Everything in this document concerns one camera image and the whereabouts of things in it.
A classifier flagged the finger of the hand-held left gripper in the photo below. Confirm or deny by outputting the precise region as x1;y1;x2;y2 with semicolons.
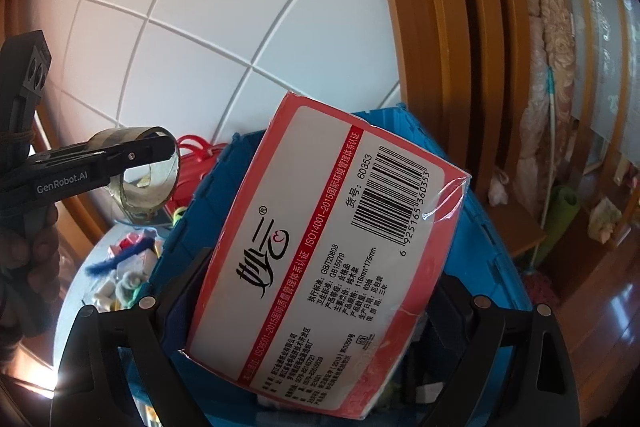
92;132;172;180

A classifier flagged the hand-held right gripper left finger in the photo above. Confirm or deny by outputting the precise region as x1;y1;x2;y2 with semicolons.
52;249;214;427

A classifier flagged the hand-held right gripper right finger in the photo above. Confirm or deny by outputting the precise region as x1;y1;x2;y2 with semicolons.
400;274;577;427

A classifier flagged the clear tape roll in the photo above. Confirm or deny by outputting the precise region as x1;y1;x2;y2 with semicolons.
89;126;182;211

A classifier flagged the blue plastic crate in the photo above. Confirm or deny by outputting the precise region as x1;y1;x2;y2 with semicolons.
125;103;534;427

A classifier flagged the pink barcode tissue pack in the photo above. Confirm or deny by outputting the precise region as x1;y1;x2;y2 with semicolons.
179;91;474;424

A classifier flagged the person's left hand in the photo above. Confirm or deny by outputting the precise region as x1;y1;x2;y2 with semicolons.
0;206;61;339

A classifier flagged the grey plush toy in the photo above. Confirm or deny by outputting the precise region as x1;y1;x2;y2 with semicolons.
117;271;147;304

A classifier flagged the red plastic suitcase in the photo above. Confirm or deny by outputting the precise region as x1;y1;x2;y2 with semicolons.
174;134;222;208

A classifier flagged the blue fluffy brush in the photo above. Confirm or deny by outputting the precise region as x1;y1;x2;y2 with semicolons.
84;239;157;279

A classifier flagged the green rolled mat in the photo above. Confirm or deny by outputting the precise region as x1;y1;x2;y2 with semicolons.
537;184;582;254

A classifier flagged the rolled patterned carpet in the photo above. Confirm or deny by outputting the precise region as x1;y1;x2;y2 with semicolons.
519;0;577;188

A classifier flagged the mop with teal handle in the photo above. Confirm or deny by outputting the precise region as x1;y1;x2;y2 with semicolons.
522;67;559;288

